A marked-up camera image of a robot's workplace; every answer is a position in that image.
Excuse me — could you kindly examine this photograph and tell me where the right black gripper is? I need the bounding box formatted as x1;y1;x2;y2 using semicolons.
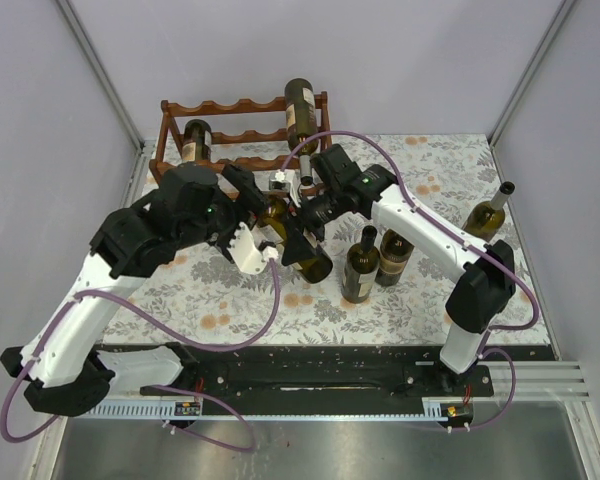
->
281;185;346;269

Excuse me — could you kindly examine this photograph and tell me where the green wine bottle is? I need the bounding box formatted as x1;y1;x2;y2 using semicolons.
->
181;119;212;163

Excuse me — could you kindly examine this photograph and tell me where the brown wooden wine rack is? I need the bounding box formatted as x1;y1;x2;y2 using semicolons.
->
148;91;330;201

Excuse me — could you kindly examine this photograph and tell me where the wine bottle brown label back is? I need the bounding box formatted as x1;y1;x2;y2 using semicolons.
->
284;78;318;186

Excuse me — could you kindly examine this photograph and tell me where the wine bottle brown label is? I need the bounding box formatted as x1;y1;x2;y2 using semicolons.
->
284;78;318;186
375;229;414;287

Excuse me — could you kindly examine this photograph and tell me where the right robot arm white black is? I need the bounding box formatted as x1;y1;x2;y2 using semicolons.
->
269;144;516;396

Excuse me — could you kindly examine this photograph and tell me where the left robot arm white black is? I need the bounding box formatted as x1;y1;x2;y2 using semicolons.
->
1;162;270;417

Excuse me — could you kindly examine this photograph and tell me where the wine bottle brown label front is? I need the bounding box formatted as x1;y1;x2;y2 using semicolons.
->
375;229;414;287

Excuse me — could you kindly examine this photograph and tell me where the floral patterned table mat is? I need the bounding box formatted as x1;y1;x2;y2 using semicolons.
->
101;132;552;346

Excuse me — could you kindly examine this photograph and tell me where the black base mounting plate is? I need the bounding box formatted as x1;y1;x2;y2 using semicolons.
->
139;343;496;401

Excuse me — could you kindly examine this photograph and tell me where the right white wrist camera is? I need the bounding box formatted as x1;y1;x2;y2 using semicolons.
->
269;169;300;204

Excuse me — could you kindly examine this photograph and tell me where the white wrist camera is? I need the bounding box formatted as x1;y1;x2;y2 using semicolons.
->
269;169;300;204
220;222;279;275

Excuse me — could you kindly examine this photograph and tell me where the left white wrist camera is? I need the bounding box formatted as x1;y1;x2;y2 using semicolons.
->
220;222;279;275

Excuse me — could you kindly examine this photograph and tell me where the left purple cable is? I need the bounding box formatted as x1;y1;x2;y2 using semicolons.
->
0;259;283;454

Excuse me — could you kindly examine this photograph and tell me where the purple cable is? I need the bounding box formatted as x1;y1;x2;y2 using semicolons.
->
0;259;283;454
279;130;540;434

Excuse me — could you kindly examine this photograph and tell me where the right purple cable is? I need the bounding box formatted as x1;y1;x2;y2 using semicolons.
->
279;130;540;434

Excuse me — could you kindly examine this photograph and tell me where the white slotted cable duct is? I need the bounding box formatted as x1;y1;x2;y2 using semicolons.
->
81;397;451;422

